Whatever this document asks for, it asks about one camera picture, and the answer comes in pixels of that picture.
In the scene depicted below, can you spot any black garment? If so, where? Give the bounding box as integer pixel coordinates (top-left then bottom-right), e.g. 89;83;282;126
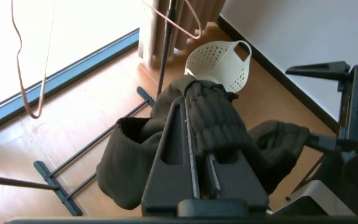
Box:
96;74;311;211

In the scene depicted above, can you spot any white laundry basket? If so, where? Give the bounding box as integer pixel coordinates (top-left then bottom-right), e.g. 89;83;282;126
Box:
184;40;253;94

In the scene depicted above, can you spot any window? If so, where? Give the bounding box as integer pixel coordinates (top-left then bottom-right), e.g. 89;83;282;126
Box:
0;0;141;138

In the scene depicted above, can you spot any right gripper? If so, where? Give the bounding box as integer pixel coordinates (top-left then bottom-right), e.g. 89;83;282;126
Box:
285;60;358;154

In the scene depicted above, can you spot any pink clothes hanger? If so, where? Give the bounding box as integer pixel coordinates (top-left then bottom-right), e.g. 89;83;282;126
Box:
140;0;203;40
10;0;57;120

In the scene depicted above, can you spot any black clothes rack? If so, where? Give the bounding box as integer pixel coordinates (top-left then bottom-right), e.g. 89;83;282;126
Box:
0;0;180;217

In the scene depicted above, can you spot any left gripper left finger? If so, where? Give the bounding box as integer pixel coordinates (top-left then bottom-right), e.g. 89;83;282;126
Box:
140;96;201;218

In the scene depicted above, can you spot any brown curtain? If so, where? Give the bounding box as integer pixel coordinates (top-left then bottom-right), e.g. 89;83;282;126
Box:
137;0;227;68

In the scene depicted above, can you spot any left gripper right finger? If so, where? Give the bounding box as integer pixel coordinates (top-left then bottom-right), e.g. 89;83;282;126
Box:
205;148;269;218

